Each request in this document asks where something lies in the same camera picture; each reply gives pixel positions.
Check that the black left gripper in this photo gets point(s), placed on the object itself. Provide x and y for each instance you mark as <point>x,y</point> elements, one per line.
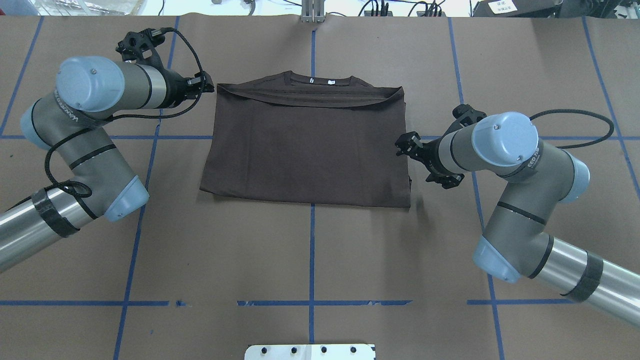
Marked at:
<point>175,88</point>

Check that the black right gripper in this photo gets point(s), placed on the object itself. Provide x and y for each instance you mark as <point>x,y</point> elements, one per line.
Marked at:
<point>431,150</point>

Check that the dark brown t-shirt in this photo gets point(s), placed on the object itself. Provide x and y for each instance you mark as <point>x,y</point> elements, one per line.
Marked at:
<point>300,139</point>

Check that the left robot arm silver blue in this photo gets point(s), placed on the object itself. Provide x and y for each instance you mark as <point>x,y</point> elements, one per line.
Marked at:
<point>89,177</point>

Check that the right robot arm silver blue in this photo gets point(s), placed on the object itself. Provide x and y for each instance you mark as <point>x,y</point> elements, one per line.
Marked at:
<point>538,177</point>

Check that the black box with white label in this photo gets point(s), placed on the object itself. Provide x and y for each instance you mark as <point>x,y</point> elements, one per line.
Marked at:
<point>514,9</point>

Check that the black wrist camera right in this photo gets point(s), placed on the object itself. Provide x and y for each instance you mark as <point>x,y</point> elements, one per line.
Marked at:
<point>464,115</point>

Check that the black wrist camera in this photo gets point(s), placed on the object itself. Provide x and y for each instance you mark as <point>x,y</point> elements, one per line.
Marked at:
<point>464,115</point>
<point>140,48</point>

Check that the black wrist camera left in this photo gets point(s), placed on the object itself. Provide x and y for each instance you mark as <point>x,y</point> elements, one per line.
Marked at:
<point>140,48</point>

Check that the aluminium frame post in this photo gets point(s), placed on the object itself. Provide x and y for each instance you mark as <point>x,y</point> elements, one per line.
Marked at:
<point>313,11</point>

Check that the black cable connectors on table edge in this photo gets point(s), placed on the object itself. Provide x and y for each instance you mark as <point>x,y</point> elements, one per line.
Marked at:
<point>404,8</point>

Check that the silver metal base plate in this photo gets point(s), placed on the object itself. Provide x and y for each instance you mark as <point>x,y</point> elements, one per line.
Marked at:
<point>336,351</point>

